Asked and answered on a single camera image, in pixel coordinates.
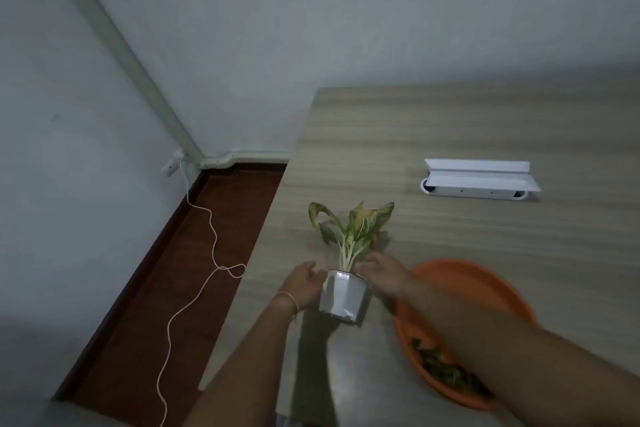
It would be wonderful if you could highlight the person's right hand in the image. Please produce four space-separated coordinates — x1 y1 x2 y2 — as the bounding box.
355 251 419 300

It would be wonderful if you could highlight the person's left hand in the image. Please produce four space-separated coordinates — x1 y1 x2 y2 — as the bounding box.
277 261 331 315

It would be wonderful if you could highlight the potted plant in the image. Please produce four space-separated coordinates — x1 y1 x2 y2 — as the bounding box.
308 200 396 326

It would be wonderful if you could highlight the orange plastic basin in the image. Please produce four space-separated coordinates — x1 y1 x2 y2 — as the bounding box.
393 258 540 414

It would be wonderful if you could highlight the person's left forearm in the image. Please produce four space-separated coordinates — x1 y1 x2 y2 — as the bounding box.
182 294 301 427

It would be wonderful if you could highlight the person's right forearm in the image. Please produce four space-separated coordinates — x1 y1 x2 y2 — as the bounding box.
395 276 640 427

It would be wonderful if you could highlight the white desk socket box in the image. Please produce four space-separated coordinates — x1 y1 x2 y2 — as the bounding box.
419 158 543 201

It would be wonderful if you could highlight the white skirting pipe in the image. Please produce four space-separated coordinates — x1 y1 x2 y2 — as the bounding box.
199 149 292 171

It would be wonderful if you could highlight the white string bracelet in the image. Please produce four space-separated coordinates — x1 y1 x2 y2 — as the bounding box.
276 291 300 315

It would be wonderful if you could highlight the white cable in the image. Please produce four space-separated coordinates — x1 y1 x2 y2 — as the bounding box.
155 156 247 427

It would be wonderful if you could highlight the white wall socket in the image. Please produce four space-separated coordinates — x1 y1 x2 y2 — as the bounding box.
161 149 187 178

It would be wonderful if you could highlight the white upright wall pipe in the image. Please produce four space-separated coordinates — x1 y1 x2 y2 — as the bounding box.
32 0 206 167

